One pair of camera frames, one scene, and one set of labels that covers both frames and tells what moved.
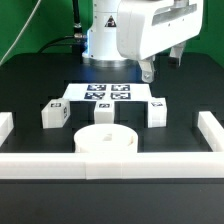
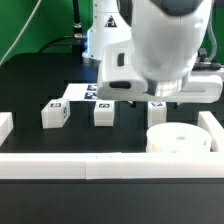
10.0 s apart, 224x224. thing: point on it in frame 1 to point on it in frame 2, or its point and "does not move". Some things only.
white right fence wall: (211, 130) does not move
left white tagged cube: (56, 113) does not move
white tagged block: (157, 112) does not move
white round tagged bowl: (106, 138) to (178, 137)
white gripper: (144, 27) to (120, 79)
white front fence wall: (101, 165) does not move
